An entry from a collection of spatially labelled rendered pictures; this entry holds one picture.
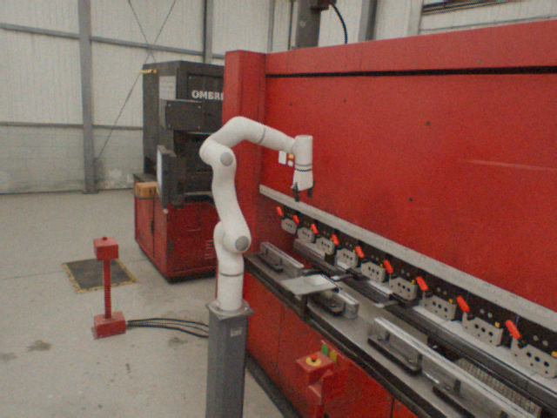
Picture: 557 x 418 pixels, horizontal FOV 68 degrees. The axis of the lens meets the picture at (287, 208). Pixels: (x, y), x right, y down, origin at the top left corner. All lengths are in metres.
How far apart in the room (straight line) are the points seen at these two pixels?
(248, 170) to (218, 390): 1.48
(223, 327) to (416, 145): 1.20
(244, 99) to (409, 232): 1.52
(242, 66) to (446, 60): 1.50
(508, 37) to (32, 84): 8.01
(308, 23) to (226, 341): 1.91
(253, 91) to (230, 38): 6.95
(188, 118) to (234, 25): 7.10
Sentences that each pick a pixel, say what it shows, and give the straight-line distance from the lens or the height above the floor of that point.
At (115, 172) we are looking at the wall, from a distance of 9.14.
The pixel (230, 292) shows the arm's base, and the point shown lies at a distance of 2.01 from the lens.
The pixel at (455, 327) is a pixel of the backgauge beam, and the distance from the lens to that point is 2.28.
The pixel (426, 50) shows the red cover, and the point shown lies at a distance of 1.89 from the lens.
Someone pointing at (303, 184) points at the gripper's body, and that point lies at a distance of 2.06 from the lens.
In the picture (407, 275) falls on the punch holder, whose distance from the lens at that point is 1.97.
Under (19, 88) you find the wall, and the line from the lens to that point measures 8.80.
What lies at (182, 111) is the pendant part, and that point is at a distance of 2.93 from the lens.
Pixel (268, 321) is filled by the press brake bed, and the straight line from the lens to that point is 2.92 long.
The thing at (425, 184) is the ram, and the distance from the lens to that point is 1.85.
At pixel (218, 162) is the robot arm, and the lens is 1.74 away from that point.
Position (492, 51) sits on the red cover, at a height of 2.21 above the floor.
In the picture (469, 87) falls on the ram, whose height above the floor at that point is 2.10.
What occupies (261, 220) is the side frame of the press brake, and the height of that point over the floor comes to 1.12.
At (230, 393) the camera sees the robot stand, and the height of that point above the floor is 0.57.
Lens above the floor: 1.99
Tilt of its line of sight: 14 degrees down
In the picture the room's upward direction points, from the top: 5 degrees clockwise
